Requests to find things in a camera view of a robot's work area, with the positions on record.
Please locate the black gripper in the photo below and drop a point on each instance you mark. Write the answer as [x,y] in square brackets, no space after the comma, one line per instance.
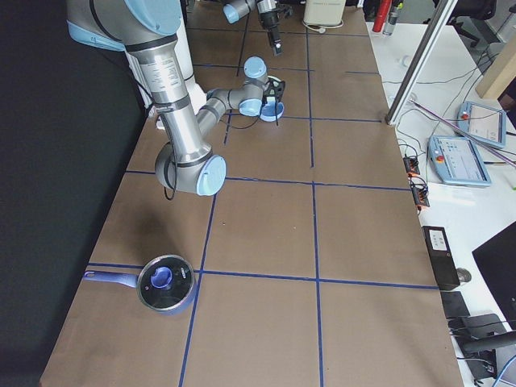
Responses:
[268,18]
[273,97]

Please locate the blue bowl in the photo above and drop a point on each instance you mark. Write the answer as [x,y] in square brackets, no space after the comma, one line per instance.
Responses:
[272,111]

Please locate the green bowl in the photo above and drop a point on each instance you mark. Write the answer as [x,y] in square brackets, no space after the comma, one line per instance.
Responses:
[275,81]

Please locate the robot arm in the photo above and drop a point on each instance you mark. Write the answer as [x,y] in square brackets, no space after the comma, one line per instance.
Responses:
[147,31]
[235,10]

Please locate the white power plug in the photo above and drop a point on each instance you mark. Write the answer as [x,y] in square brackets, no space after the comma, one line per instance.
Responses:
[318,29]

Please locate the silver toaster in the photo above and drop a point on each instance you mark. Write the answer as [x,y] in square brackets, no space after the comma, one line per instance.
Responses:
[324,13]

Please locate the red bottle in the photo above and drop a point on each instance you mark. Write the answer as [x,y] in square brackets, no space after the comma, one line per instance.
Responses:
[381,15]

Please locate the near teach pendant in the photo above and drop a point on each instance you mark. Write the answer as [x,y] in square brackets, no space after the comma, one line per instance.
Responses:
[457,161]

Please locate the teach pendant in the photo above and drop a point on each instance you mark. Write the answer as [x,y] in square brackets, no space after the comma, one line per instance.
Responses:
[486,123]
[457,161]

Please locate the blue saucepan with lid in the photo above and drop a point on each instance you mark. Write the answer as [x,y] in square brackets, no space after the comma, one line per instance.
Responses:
[166,284]

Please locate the far teach pendant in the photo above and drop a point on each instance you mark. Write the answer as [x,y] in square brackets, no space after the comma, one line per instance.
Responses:
[486,123]

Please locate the black adapter box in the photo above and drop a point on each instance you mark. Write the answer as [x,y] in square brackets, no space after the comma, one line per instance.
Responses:
[441,259]

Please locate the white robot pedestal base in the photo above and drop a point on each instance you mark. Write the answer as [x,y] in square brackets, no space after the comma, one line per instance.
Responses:
[182,68]

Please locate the aluminium frame post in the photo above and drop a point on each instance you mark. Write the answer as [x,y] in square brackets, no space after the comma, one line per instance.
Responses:
[439,19]

